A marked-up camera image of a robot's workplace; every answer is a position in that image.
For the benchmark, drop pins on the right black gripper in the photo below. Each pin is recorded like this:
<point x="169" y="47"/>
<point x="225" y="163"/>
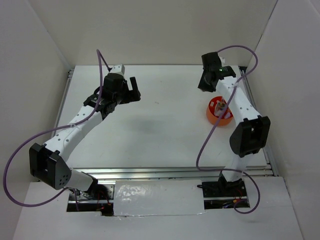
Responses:
<point x="203" y="86"/>

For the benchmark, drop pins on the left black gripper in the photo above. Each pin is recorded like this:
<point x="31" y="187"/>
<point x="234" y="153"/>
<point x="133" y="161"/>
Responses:
<point x="135" y="94"/>

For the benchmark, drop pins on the pink glue bottle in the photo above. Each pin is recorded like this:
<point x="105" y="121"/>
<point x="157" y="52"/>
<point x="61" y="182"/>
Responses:
<point x="219" y="108"/>

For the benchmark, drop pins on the purple pink highlighter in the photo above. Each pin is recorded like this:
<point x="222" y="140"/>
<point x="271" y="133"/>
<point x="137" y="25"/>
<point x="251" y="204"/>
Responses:
<point x="227" y="116"/>

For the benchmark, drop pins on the small white red box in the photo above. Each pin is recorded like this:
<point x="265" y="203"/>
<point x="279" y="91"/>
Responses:
<point x="212" y="104"/>

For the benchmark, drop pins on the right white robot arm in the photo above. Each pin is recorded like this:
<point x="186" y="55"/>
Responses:
<point x="252" y="129"/>

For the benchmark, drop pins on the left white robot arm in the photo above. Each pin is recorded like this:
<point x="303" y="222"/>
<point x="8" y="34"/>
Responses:
<point x="48" y="162"/>

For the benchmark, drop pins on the orange round divided container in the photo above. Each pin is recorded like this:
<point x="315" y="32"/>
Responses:
<point x="212" y="118"/>

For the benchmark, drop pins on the white cover plate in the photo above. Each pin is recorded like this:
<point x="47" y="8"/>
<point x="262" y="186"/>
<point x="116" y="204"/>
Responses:
<point x="158" y="198"/>

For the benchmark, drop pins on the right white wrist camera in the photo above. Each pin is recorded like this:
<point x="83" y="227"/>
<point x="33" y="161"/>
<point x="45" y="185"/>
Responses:
<point x="223" y="61"/>

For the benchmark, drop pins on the aluminium frame rail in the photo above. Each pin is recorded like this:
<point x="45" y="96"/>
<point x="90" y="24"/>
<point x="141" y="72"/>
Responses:
<point x="164" y="135"/>

